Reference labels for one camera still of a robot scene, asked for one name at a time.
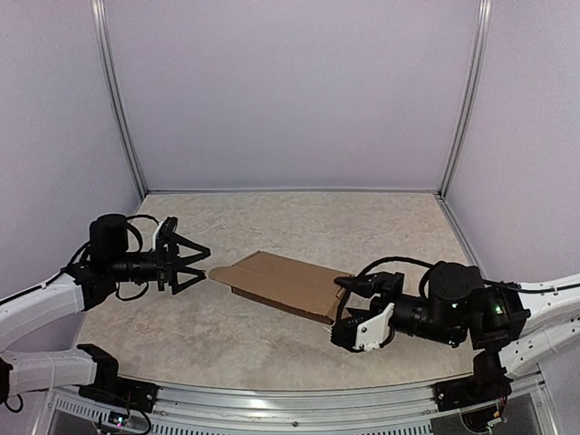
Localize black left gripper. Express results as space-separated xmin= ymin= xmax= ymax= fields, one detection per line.
xmin=108 ymin=232 xmax=209 ymax=294

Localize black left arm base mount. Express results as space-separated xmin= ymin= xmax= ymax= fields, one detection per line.
xmin=78 ymin=377 xmax=160 ymax=413

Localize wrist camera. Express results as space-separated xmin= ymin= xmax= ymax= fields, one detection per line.
xmin=151 ymin=217 xmax=178 ymax=250
xmin=330 ymin=303 xmax=395 ymax=353

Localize right aluminium corner post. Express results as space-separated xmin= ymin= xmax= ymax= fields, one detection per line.
xmin=438 ymin=0 xmax=493 ymax=202

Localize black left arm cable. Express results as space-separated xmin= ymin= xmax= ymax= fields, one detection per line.
xmin=0 ymin=212 xmax=164 ymax=413

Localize aluminium front frame rail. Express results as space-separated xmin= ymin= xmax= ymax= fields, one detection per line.
xmin=30 ymin=371 xmax=559 ymax=434

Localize aluminium corner post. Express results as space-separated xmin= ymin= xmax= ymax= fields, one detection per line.
xmin=90 ymin=0 xmax=149 ymax=200
xmin=438 ymin=0 xmax=493 ymax=202

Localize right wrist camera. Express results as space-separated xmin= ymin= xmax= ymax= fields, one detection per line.
xmin=330 ymin=303 xmax=395 ymax=353

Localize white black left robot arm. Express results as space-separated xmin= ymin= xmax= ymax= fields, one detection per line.
xmin=1 ymin=214 xmax=211 ymax=403

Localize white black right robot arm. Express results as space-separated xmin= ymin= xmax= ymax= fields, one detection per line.
xmin=331 ymin=256 xmax=579 ymax=402

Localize left aluminium corner post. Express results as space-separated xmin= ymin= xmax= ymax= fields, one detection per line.
xmin=90 ymin=0 xmax=149 ymax=200

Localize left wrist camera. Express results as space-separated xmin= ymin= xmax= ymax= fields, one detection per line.
xmin=151 ymin=217 xmax=178 ymax=250

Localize brown cardboard box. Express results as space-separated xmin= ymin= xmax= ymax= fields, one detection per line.
xmin=208 ymin=251 xmax=348 ymax=325

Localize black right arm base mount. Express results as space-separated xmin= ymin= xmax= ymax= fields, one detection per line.
xmin=433 ymin=374 xmax=513 ymax=412

